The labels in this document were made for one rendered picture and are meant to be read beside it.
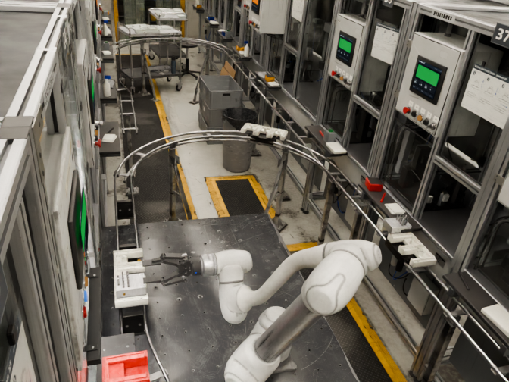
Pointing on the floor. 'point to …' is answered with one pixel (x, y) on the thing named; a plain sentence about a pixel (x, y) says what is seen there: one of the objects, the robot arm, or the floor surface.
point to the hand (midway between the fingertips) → (149, 271)
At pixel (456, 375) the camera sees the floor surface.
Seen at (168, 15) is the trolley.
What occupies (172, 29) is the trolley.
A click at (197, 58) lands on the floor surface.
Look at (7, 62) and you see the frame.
